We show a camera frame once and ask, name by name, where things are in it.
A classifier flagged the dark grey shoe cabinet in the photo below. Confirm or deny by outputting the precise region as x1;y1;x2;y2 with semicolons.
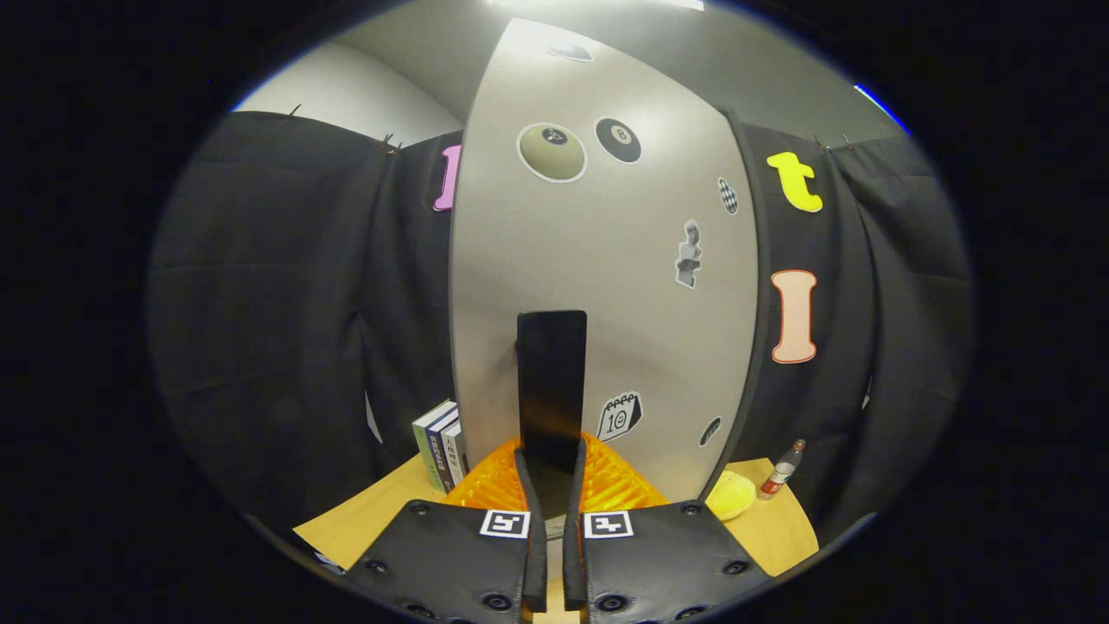
717;106;774;502

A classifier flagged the dark blue spine book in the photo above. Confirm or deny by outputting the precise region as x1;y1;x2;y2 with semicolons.
425;407;462;493

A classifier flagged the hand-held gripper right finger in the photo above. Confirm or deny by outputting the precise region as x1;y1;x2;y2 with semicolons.
563;433;772;624

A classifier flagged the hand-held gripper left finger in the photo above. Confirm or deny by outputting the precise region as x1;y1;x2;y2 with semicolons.
347;436;548;624

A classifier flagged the large ceiling light panel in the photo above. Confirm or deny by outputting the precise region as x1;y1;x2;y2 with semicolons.
490;0;705;11

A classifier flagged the white spine book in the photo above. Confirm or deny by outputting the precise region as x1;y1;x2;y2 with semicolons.
440;420;472;486

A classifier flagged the clear bottle with red label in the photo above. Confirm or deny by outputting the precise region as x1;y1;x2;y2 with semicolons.
759;439;807;501

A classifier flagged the yellow bun-shaped toy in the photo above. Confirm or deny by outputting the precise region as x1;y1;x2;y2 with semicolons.
705;471;757;522

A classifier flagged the green spine book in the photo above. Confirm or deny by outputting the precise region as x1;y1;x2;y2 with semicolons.
412;400;453;493

